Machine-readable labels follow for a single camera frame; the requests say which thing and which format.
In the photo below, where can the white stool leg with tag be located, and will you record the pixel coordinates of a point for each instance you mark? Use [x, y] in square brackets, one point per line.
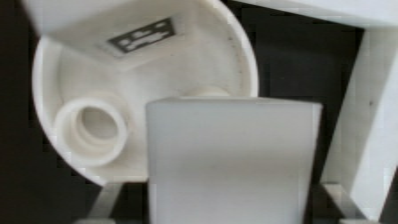
[122, 31]

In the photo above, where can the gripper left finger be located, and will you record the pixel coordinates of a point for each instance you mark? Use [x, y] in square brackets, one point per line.
[120, 207]

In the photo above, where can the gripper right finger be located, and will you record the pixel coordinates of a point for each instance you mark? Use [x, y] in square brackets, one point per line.
[332, 206]

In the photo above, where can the white U-shaped fence wall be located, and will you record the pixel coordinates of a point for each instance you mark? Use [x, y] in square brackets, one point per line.
[364, 154]

